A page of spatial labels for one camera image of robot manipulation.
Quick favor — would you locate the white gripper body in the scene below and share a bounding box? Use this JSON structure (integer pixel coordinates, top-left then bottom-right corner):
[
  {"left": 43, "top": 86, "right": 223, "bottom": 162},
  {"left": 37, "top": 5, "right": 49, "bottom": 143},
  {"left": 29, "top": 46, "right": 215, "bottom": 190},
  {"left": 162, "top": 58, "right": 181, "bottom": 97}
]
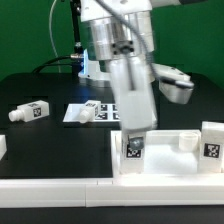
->
[{"left": 108, "top": 57, "right": 157, "bottom": 134}]

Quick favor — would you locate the white square table top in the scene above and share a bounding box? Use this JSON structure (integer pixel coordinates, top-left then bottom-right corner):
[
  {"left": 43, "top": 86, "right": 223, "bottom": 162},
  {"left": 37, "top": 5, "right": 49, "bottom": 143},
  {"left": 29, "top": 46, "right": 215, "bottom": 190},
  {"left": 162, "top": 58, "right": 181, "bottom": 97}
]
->
[{"left": 111, "top": 130, "right": 224, "bottom": 184}]

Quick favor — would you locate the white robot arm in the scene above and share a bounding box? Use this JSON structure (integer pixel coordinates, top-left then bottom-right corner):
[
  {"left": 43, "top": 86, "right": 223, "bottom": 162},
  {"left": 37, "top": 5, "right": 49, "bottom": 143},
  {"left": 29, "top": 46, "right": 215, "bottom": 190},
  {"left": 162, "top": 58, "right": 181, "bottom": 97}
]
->
[{"left": 75, "top": 0, "right": 207, "bottom": 136}]

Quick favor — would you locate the white marker sheet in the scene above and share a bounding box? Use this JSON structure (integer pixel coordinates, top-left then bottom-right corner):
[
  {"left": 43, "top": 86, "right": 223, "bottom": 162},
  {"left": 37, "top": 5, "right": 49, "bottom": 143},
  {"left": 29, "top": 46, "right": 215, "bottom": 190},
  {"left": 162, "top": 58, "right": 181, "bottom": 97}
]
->
[{"left": 63, "top": 103, "right": 120, "bottom": 122}]

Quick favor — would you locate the white left obstacle bar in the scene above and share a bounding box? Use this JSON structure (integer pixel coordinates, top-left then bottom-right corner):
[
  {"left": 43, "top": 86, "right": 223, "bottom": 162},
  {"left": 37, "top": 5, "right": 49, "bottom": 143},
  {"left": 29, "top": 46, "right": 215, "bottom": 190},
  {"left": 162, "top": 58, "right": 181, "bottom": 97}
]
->
[{"left": 0, "top": 135, "right": 7, "bottom": 160}]

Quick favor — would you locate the white obstacle bar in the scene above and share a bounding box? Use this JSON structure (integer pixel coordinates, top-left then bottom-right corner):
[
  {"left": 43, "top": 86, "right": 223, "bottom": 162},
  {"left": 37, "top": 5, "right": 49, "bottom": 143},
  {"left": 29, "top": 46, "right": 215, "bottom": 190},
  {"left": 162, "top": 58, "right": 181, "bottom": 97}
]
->
[
  {"left": 0, "top": 177, "right": 224, "bottom": 208},
  {"left": 0, "top": 135, "right": 7, "bottom": 160}
]

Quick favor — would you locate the white front obstacle bar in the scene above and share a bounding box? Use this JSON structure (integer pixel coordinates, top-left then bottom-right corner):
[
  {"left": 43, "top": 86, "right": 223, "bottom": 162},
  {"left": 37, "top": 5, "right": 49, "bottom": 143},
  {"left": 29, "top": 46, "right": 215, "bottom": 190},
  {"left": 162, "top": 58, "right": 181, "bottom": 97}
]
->
[{"left": 0, "top": 177, "right": 224, "bottom": 208}]

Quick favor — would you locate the black cable bundle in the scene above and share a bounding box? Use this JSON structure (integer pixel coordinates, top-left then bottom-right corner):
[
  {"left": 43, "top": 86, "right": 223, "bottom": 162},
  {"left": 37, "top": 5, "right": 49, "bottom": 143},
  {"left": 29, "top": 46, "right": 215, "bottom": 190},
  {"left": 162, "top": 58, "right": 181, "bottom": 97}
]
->
[{"left": 31, "top": 0, "right": 84, "bottom": 75}]

